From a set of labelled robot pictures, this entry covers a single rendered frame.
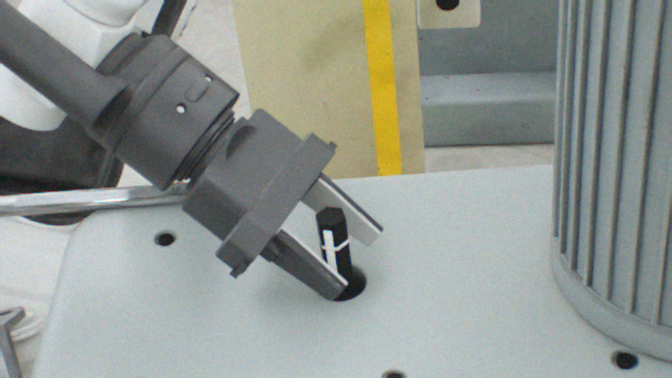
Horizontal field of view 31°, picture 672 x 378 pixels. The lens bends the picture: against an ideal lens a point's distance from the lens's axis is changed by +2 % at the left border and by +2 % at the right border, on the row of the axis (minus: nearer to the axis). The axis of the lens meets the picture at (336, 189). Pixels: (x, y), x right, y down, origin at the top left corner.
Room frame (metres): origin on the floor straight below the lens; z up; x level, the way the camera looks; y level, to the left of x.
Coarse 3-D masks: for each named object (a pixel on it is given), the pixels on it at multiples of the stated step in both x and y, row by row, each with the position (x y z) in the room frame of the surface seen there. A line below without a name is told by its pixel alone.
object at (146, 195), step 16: (48, 192) 0.74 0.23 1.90; (64, 192) 0.73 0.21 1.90; (80, 192) 0.73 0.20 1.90; (96, 192) 0.73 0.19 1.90; (112, 192) 0.73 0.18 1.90; (128, 192) 0.72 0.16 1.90; (144, 192) 0.72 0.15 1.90; (160, 192) 0.72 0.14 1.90; (176, 192) 0.72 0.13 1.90; (0, 208) 0.72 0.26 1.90; (16, 208) 0.72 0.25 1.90; (32, 208) 0.72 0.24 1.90; (48, 208) 0.72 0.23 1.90; (64, 208) 0.72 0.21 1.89; (80, 208) 0.72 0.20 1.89; (96, 208) 0.71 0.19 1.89
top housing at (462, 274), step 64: (384, 192) 0.69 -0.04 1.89; (448, 192) 0.68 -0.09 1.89; (512, 192) 0.67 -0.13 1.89; (64, 256) 0.68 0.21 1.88; (128, 256) 0.66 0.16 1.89; (192, 256) 0.65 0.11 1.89; (320, 256) 0.63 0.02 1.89; (384, 256) 0.62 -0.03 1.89; (448, 256) 0.61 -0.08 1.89; (512, 256) 0.60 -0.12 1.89; (64, 320) 0.60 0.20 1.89; (128, 320) 0.59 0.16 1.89; (192, 320) 0.58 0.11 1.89; (256, 320) 0.57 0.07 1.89; (320, 320) 0.57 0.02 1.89; (384, 320) 0.56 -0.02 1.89; (448, 320) 0.55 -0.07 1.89; (512, 320) 0.54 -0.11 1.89; (576, 320) 0.54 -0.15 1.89
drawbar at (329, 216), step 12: (324, 216) 0.60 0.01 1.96; (336, 216) 0.60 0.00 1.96; (324, 228) 0.59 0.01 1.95; (336, 228) 0.59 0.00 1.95; (324, 240) 0.59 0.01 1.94; (336, 240) 0.59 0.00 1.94; (324, 252) 0.59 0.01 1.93; (336, 252) 0.59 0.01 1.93; (348, 252) 0.60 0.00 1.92; (336, 264) 0.59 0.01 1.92; (348, 264) 0.59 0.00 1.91; (348, 276) 0.59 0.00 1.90; (348, 288) 0.59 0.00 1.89; (336, 300) 0.59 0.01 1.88
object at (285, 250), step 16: (272, 240) 0.59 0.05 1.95; (288, 240) 0.59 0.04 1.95; (272, 256) 0.58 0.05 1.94; (288, 256) 0.59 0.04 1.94; (304, 256) 0.58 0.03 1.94; (288, 272) 0.59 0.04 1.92; (304, 272) 0.58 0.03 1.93; (320, 272) 0.57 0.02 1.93; (336, 272) 0.58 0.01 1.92; (320, 288) 0.57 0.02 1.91; (336, 288) 0.57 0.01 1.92
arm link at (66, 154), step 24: (0, 120) 0.99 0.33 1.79; (72, 120) 0.97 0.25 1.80; (0, 144) 0.98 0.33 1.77; (24, 144) 0.98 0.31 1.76; (48, 144) 0.98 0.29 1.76; (72, 144) 0.97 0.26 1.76; (96, 144) 0.98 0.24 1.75; (0, 168) 0.97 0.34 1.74; (24, 168) 0.98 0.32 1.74; (48, 168) 0.98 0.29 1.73; (72, 168) 0.98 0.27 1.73; (96, 168) 0.98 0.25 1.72
